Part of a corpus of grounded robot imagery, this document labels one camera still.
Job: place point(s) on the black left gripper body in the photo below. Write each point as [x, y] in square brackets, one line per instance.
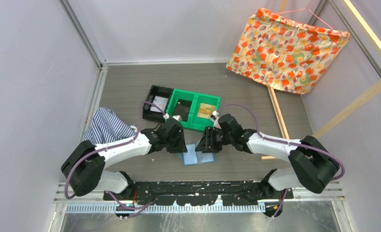
[167, 140]

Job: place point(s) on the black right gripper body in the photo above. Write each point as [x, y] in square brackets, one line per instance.
[227, 138]

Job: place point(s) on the blue card holder wallet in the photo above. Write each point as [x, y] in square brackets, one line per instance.
[196, 158]

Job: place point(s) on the white cards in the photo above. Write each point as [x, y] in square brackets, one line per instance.
[160, 102]

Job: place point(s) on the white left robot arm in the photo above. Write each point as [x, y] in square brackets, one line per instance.
[86, 168]

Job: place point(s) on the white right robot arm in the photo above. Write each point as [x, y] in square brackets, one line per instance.
[311, 166]

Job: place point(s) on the green bin with gold card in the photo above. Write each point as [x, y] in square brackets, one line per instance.
[199, 124]

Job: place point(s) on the black credit card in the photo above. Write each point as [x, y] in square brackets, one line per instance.
[182, 108]

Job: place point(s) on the gold credit card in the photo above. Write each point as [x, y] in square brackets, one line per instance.
[205, 110]

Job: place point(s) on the green bin with black card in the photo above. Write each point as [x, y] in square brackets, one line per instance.
[185, 95]

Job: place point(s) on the black plastic bin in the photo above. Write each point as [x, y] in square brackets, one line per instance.
[156, 91]

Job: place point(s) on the blue striped cloth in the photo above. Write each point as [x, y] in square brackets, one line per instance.
[107, 127]

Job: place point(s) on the floral orange fabric bag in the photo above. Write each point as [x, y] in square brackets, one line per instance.
[284, 54]

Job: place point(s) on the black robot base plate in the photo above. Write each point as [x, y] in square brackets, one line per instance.
[198, 193]

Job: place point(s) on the wooden frame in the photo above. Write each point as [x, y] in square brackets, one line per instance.
[344, 108]

